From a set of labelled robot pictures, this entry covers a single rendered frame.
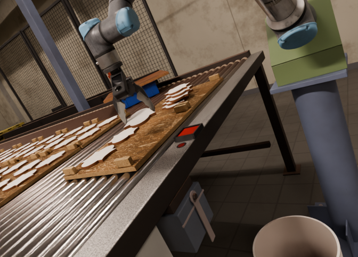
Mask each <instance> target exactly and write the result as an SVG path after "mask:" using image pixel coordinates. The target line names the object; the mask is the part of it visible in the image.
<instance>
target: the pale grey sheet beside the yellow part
mask: <svg viewBox="0 0 358 257"><path fill-rule="evenodd" d="M135 257H173V256H172V254H171V252H170V250H169V248H168V246H167V245H166V243H165V241H164V239H163V237H162V235H161V234H160V232H159V230H158V228H157V226H155V227H154V229H153V230H152V232H151V234H150V235H149V237H148V238H147V239H146V241H145V242H144V244H143V245H142V247H141V249H140V250H139V252H138V253H137V255H136V256H135Z"/></svg>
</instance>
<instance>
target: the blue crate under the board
mask: <svg viewBox="0 0 358 257"><path fill-rule="evenodd" d="M155 82H156V81H152V82H150V83H148V84H146V85H144V86H142V88H143V89H144V91H145V92H146V94H147V96H148V97H149V98H150V97H152V96H155V95H157V94H159V93H160V92H159V89H158V87H157V85H156V83H155ZM133 95H134V96H133V97H132V96H129V97H127V98H126V100H124V99H123V100H121V101H122V102H124V103H125V106H126V107H125V109H126V108H128V107H131V106H133V105H135V104H137V103H139V102H141V101H139V100H138V99H137V93H136V92H135V93H134V94H133Z"/></svg>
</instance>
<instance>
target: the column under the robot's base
mask: <svg viewBox="0 0 358 257"><path fill-rule="evenodd" d="M345 77H348V68H347V69H342V70H339V71H335V72H331V73H327V74H323V75H321V76H317V77H313V78H309V79H305V80H302V81H298V82H294V83H291V84H287V85H283V86H280V87H278V85H277V83H276V81H275V83H274V84H273V86H272V87H271V89H270V94H271V95H272V94H276V93H280V92H285V91H288V90H291V92H292V95H293V98H294V101H295V104H296V108H297V111H298V114H299V118H300V121H301V124H302V127H303V131H304V134H305V137H306V141H307V144H308V148H309V150H310V153H311V157H312V160H313V163H314V167H315V170H316V174H317V176H318V179H319V183H320V186H321V189H322V193H323V196H324V200H325V203H321V202H315V205H308V206H307V208H308V211H309V213H310V216H311V218H314V219H316V220H319V221H321V222H323V223H324V224H326V225H327V226H328V227H329V228H330V229H331V230H332V231H333V232H334V233H335V235H336V236H337V238H338V240H339V244H340V249H341V252H342V255H343V257H358V167H357V163H356V158H355V154H354V150H353V146H352V142H351V138H350V135H349V131H348V127H347V123H346V119H345V115H344V110H343V106H342V103H341V99H340V95H339V91H338V87H337V83H336V79H341V78H345Z"/></svg>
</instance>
